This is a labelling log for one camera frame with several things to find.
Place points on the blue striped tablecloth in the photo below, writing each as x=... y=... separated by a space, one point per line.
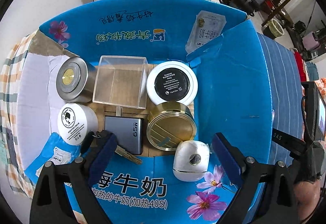
x=279 y=81

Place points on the grey power bank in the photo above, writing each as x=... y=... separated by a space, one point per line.
x=126 y=129

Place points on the person's right hand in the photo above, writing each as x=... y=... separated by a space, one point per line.
x=307 y=196

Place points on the clear acrylic square box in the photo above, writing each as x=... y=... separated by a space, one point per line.
x=121 y=81

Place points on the gold round tin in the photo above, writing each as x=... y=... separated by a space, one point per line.
x=169 y=124

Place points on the white rounded speaker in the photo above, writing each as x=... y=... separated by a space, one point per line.
x=191 y=160

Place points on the cream round bin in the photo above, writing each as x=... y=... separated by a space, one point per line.
x=273 y=29

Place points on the blue cardboard milk box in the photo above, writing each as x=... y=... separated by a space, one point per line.
x=197 y=67

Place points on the checked orange green cloth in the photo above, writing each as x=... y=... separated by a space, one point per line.
x=12 y=101

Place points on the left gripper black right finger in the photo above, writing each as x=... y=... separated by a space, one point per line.
x=271 y=184

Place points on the silver round tin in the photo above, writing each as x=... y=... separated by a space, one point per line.
x=76 y=80

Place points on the pink small case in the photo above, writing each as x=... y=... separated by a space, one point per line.
x=310 y=41

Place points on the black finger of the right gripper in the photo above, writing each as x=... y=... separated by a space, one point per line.
x=289 y=142

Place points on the white cream jar black logo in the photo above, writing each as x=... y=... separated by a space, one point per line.
x=74 y=122

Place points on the white jar with black base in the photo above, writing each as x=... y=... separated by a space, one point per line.
x=172 y=81

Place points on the keys with flashlight keychain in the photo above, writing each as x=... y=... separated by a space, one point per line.
x=127 y=155

